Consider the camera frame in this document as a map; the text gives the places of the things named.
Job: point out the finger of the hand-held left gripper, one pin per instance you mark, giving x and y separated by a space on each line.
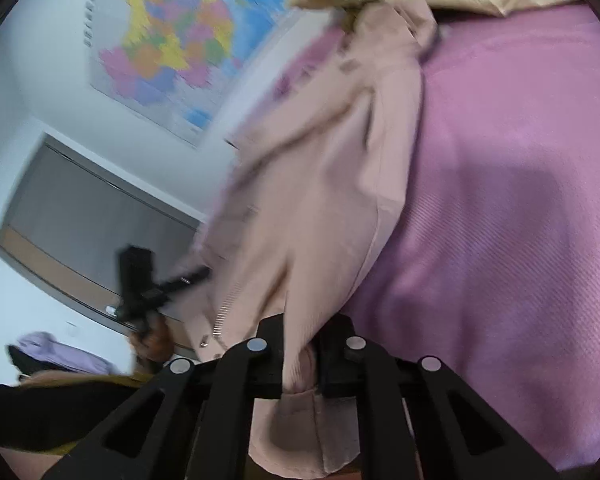
185 280

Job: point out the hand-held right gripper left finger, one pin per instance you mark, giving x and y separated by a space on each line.
272 360

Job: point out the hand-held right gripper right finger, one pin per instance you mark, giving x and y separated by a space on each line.
337 365

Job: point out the beige pink zip jacket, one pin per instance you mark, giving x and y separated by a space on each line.
320 185

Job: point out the person's left hand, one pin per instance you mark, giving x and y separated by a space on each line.
152 342

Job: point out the lavender cloth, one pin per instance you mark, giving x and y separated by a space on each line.
55 352

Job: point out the grey framed wall board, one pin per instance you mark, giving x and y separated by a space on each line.
80 230

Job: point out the wall map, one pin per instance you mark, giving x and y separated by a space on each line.
180 35

